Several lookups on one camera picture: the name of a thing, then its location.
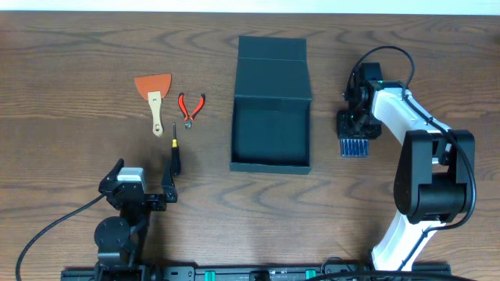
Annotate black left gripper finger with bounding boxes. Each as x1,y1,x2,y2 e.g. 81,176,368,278
161,161,176,194
104,158,124,183

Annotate blue drill bit case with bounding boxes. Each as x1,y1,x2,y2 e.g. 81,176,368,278
340,139,369,158

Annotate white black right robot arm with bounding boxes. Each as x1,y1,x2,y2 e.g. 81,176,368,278
230,57,477,272

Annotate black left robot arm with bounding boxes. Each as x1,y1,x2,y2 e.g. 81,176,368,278
94,159,177,272

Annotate black yellow screwdriver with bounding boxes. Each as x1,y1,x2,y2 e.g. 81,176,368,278
171,123,181,176

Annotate red black cutting pliers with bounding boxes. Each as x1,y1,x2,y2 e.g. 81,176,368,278
177,92,206,130

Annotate black open gift box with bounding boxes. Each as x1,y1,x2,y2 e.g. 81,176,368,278
230,36,313,175

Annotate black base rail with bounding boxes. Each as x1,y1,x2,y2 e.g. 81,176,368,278
60,263,452,281

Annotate red scraper wooden handle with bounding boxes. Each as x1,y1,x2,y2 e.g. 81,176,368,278
134,73,172,137

